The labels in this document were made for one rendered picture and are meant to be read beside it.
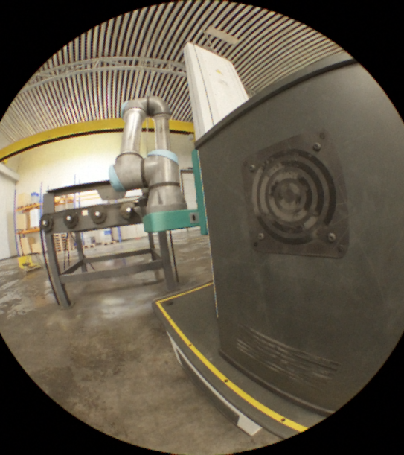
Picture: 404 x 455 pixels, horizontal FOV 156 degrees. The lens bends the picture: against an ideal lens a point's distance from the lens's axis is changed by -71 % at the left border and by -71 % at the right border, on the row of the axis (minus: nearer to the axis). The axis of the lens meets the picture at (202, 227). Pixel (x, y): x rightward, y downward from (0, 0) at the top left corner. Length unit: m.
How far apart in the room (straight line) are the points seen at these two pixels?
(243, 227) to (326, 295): 0.14
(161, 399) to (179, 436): 0.19
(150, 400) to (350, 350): 0.71
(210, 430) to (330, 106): 0.80
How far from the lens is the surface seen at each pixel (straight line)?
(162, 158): 0.53
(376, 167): 0.16
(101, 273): 1.53
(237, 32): 8.53
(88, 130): 8.82
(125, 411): 0.79
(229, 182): 0.22
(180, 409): 0.73
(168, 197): 0.48
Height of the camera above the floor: 0.68
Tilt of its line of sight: 3 degrees down
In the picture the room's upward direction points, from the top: 7 degrees counter-clockwise
